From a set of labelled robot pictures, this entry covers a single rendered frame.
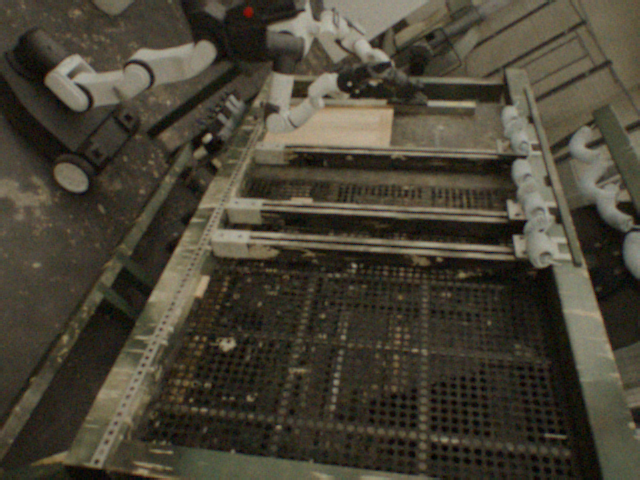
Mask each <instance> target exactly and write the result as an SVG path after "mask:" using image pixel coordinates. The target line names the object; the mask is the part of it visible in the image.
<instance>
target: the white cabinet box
mask: <svg viewBox="0 0 640 480"><path fill-rule="evenodd" d="M428 1H429V0H323V2H324V7H326V8H327V9H331V8H333V7H335V8H337V9H338V10H339V11H340V18H342V19H343V18H347V19H348V20H350V21H351V22H355V23H358V24H359V25H360V26H362V27H363V28H364V29H365V30H366V34H365V35H363V36H364V38H365V39H366V42H368V41H370V40H371V39H373V38H374V36H377V35H378V34H380V33H381V32H383V31H384V30H386V29H387V28H389V27H390V26H391V25H393V24H394V23H397V22H398V21H400V20H401V19H403V18H404V16H406V15H407V14H409V13H410V12H412V11H413V10H415V9H417V8H419V7H420V6H422V5H423V4H425V3H426V2H428ZM318 40H319V41H320V43H321V44H322V45H323V47H324V48H325V50H326V51H327V52H328V54H329V55H330V57H331V59H332V61H333V62H334V63H337V62H339V61H340V60H342V59H343V57H345V56H346V55H348V54H346V53H344V52H343V51H342V50H341V49H340V48H339V47H338V45H337V44H335V43H334V42H332V43H324V42H322V41H321V40H320V35H318Z"/></svg>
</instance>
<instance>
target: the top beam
mask: <svg viewBox="0 0 640 480"><path fill-rule="evenodd" d="M503 79H504V88H503V95H504V101H505V105H506V107H514V105H515V104H517V103H518V102H520V103H519V104H518V106H517V107H515V109H517V111H518V116H519V119H520V118H522V120H523V118H524V119H525V121H526V120H527V115H530V112H529V108H528V105H527V101H526V98H525V93H524V88H525V87H530V85H529V82H528V78H527V74H526V71H525V69H505V70H504V76H503ZM524 132H525V133H526V134H527V136H528V141H538V138H537V134H535V130H534V127H533V124H529V123H528V122H527V124H526V127H525V129H524ZM527 162H528V163H529V164H530V167H531V171H530V172H532V174H533V179H534V181H535V178H537V179H538V182H539V178H540V179H541V182H542V181H544V175H547V171H546V168H545V164H544V161H543V156H542V155H531V156H530V158H529V160H528V161H527ZM547 176H548V175H547ZM558 181H559V178H558ZM559 184H560V181H559ZM560 187H561V184H560ZM561 191H562V187H561ZM538 194H540V195H541V198H542V200H543V202H555V201H554V198H553V193H552V190H551V187H546V185H545V183H544V186H543V187H542V189H540V190H539V192H538ZM562 194H563V191H562ZM563 198H564V194H563ZM564 201H565V198H564ZM565 205H566V201H565ZM566 208H567V205H566ZM567 211H568V208H567ZM568 214H569V211H568ZM569 219H570V214H569ZM570 222H571V219H570ZM571 225H572V222H571ZM572 229H573V232H574V228H573V225H572ZM544 234H545V235H547V236H549V238H565V234H564V231H563V227H562V225H559V224H555V222H553V223H552V224H551V226H550V227H549V228H548V229H547V230H546V232H545V233H544ZM574 235H575V232H574ZM575 239H576V235H575ZM576 243H578V246H579V242H578V239H576ZM579 249H580V246H579ZM580 252H581V249H580ZM581 256H582V260H583V255H582V252H581ZM552 262H554V263H558V264H561V265H563V267H559V266H555V265H553V264H549V265H548V266H546V267H543V268H541V270H542V274H543V280H544V285H545V289H546V294H547V299H548V304H549V309H550V313H551V319H552V323H553V328H554V333H555V337H556V343H558V347H559V352H560V357H561V362H562V367H563V372H564V376H565V382H566V386H567V391H568V396H569V401H570V406H571V410H572V415H573V421H574V425H575V430H576V434H577V439H578V445H580V449H581V454H582V458H583V464H584V469H585V473H586V478H587V480H640V444H639V440H638V436H637V433H636V430H635V427H634V423H633V419H632V416H631V413H630V410H629V406H628V403H627V399H626V396H625V392H624V389H623V386H622V383H621V378H620V375H618V372H617V369H616V365H615V362H614V358H613V355H612V351H611V348H610V345H609V342H608V337H607V334H606V331H605V328H604V324H603V321H602V317H601V314H600V310H599V307H597V304H596V301H595V296H594V293H593V290H592V287H591V283H590V280H589V276H588V273H587V269H586V266H585V263H584V260H583V266H582V268H574V267H573V264H572V261H560V260H552Z"/></svg>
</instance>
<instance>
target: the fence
mask: <svg viewBox="0 0 640 480"><path fill-rule="evenodd" d="M305 100H306V99H290V101H289V107H297V106H299V105H301V104H302V103H303V102H304V101H305ZM322 100H323V102H324V105H325V106H324V107H323V108H365V109H393V112H402V113H444V114H474V110H475V103H474V102H428V106H413V105H386V101H377V100H345V101H344V102H340V101H338V100H327V99H322ZM447 103H458V106H447ZM462 103H472V104H473V106H462Z"/></svg>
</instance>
